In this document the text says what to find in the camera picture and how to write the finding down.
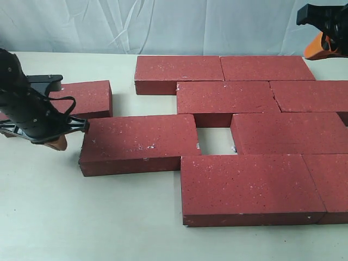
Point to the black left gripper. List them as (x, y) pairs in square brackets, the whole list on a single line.
[(32, 116)]

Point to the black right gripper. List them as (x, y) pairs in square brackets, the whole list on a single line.
[(331, 21)]

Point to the red brick with white scuffs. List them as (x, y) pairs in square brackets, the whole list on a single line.
[(138, 144)]

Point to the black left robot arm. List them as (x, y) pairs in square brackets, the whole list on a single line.
[(12, 74)]

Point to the front large red brick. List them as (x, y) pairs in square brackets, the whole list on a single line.
[(250, 190)]

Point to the white backdrop sheet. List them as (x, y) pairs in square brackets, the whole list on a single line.
[(155, 27)]

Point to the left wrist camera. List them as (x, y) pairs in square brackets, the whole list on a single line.
[(45, 84)]

